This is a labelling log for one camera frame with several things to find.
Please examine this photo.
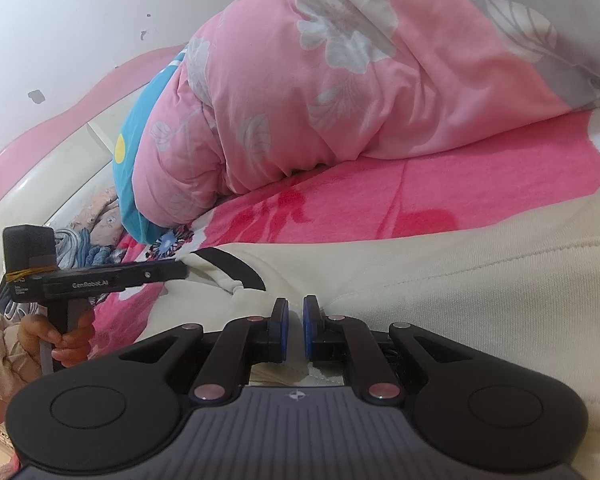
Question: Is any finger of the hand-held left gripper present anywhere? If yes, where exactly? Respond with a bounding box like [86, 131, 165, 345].
[139, 259, 190, 287]

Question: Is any blue pillow with yellow dot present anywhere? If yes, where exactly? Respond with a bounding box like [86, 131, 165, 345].
[112, 50, 191, 246]

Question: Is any person's left hand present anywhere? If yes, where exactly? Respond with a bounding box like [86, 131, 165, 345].
[22, 314, 95, 368]

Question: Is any pink floral bed blanket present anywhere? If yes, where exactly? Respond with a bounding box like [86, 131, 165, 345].
[87, 107, 600, 361]

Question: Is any beige zip jacket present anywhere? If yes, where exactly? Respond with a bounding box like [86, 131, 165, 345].
[87, 205, 600, 466]

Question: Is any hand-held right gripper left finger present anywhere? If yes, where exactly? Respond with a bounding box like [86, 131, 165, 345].
[120, 297, 288, 405]

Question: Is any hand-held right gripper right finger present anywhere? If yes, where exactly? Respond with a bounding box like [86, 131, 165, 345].
[302, 295, 473, 403]

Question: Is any pink and white padded headboard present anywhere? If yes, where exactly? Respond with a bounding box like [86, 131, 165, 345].
[0, 42, 186, 291]

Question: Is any pale pink floral cloth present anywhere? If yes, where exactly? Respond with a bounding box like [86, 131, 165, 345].
[50, 185, 126, 248]

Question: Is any pink and grey floral quilt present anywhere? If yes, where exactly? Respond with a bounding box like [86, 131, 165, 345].
[132, 0, 600, 228]

